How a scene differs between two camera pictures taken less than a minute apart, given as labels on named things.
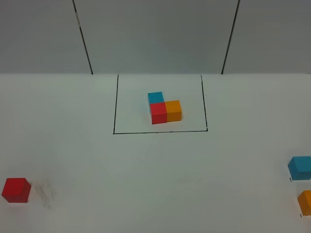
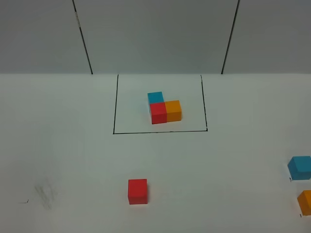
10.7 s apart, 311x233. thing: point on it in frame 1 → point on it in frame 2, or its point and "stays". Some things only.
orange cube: x=304 y=200 stays
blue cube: x=300 y=168 stays
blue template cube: x=155 y=97 stays
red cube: x=16 y=190 → x=137 y=191
